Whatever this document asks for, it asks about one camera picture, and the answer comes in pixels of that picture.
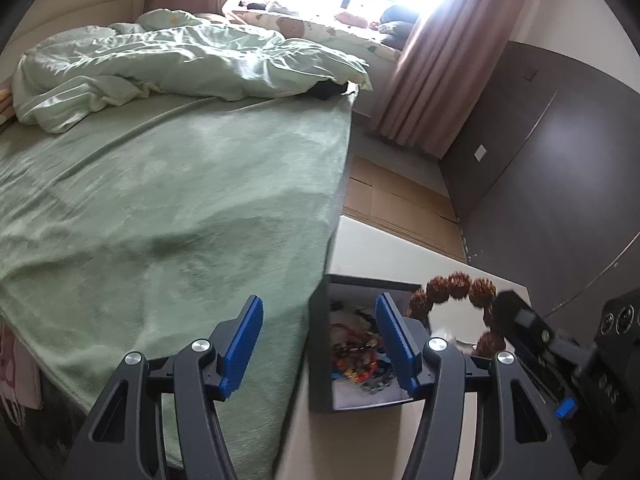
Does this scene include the white low table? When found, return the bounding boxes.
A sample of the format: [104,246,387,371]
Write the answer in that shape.
[280,215,531,480]

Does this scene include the dark brown wardrobe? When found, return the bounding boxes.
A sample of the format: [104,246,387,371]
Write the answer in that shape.
[440,40,640,321]

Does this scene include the printed window seat cushion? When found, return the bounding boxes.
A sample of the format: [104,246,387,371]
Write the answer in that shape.
[225,7,406,61]

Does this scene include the pink plush toy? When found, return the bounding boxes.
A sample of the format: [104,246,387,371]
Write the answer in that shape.
[336,11,373,28]

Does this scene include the pink pig printed cloth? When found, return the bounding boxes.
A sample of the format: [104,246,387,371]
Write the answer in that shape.
[0,325,41,411]

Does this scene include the light green duvet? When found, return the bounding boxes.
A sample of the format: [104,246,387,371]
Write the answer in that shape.
[10,7,373,133]

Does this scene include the pile of bead bracelets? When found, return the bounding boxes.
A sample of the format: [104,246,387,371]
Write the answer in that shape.
[330,300,401,396]

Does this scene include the black box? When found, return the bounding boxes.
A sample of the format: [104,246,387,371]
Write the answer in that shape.
[307,274,426,415]

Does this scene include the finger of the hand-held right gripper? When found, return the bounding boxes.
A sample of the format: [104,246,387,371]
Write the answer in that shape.
[522,345,581,420]
[492,290,556,361]

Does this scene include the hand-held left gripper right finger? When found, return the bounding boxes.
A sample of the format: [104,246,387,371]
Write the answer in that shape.
[375,292,583,480]

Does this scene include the dark blue pillow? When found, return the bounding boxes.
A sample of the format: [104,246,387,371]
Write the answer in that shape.
[377,5,418,36]

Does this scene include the flat cardboard sheet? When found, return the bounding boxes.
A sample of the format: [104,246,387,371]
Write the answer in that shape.
[342,155,468,261]

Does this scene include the brown large-bead bracelet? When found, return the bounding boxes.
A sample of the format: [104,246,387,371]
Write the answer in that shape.
[407,271,508,358]

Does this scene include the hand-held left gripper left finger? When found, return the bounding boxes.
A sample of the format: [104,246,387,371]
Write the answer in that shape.
[70,295,265,480]

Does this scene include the green bed blanket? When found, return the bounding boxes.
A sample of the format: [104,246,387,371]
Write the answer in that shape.
[0,92,353,480]

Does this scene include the cream bed headboard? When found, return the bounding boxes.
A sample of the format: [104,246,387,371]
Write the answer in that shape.
[0,0,156,61]

